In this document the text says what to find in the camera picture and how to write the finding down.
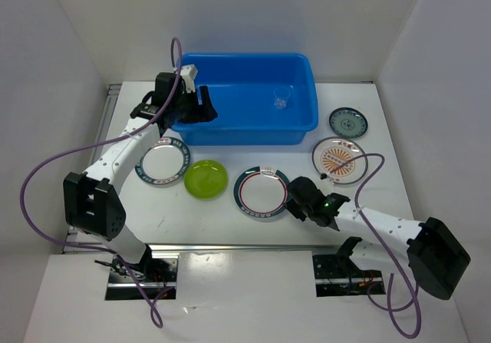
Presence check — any green plastic plate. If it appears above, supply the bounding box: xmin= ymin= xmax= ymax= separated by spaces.
xmin=183 ymin=160 xmax=229 ymax=200

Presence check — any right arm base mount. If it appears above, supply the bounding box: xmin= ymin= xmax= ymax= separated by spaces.
xmin=312 ymin=254 xmax=386 ymax=297

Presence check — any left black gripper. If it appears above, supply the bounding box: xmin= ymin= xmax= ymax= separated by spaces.
xmin=171 ymin=86 xmax=218 ymax=124

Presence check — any small teal patterned plate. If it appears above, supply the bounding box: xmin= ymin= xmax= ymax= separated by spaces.
xmin=328 ymin=107 xmax=368 ymax=139

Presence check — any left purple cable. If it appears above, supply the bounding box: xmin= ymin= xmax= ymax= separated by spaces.
xmin=19 ymin=36 xmax=183 ymax=328

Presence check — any clear plastic cup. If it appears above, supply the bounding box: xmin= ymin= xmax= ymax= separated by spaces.
xmin=274 ymin=86 xmax=291 ymax=110

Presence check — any orange sunburst plate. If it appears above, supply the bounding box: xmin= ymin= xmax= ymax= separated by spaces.
xmin=311 ymin=137 xmax=368 ymax=186

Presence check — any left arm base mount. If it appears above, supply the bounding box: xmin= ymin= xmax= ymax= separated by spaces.
xmin=94 ymin=254 xmax=179 ymax=301

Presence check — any blue plastic bin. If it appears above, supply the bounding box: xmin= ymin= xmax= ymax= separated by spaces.
xmin=172 ymin=53 xmax=318 ymax=146

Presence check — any aluminium rail frame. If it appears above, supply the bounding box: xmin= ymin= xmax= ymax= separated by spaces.
xmin=61 ymin=83 xmax=423 ymax=255

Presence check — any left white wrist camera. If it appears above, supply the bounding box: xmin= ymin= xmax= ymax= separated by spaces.
xmin=180 ymin=64 xmax=198 ymax=93

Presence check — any white plate dark lettered rim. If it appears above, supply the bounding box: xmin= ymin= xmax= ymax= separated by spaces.
xmin=134 ymin=137 xmax=191 ymax=186

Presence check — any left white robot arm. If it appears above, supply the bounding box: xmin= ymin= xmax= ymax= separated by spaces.
xmin=63 ymin=64 xmax=218 ymax=282

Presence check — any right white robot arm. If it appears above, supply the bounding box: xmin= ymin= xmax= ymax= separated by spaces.
xmin=285 ymin=176 xmax=471 ymax=300

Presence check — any white plate red green rim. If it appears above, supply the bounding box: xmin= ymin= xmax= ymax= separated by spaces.
xmin=232 ymin=166 xmax=290 ymax=223

